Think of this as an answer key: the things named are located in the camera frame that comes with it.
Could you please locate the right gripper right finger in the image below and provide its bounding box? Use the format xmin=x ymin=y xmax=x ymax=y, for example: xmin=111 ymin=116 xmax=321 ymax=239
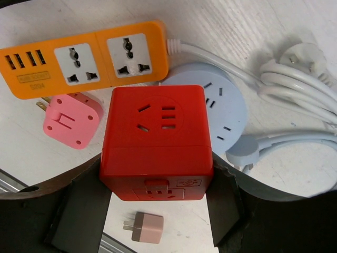
xmin=206 ymin=155 xmax=336 ymax=252

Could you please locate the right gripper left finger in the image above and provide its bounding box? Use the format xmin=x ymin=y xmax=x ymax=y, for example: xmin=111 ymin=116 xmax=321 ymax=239
xmin=0 ymin=152 xmax=113 ymax=253

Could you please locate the pink plug adapter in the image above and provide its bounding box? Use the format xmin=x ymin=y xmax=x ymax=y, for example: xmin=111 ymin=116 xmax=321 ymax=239
xmin=36 ymin=92 xmax=104 ymax=149

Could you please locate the red cube socket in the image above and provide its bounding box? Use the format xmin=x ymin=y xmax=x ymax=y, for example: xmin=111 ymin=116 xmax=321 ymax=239
xmin=100 ymin=85 xmax=213 ymax=201

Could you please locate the blue round power socket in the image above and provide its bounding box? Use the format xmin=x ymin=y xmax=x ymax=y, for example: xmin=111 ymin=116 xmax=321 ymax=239
xmin=161 ymin=63 xmax=248 ymax=156

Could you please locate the orange power strip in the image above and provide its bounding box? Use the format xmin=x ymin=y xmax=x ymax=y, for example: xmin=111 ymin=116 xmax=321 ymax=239
xmin=1 ymin=20 xmax=170 ymax=100

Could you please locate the brown pink charger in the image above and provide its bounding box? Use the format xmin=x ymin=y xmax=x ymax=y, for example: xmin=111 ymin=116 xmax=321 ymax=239
xmin=123 ymin=212 xmax=164 ymax=244

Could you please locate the white power strip cord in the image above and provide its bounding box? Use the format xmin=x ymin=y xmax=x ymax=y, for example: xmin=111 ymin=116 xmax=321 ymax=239
xmin=166 ymin=38 xmax=337 ymax=124

